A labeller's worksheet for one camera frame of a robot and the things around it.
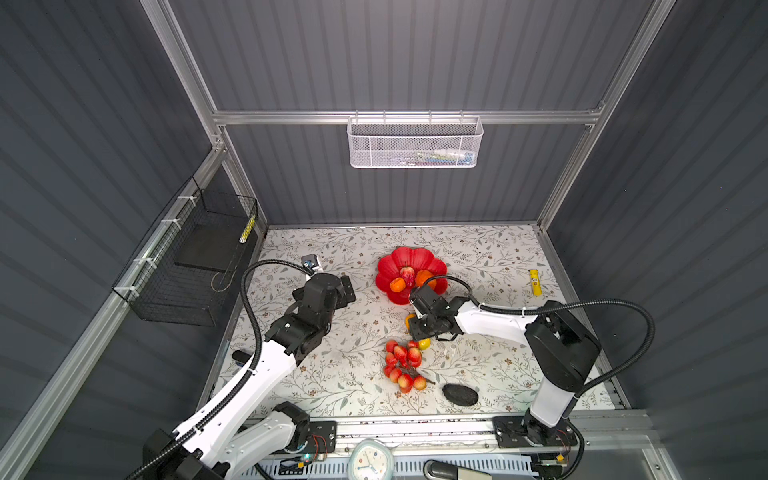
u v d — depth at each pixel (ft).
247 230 2.67
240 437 1.72
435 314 2.29
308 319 1.84
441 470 2.12
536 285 3.31
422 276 3.23
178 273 2.36
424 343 2.80
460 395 2.49
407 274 3.32
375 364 2.83
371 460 2.24
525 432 2.19
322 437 2.38
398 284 3.23
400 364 2.72
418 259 3.54
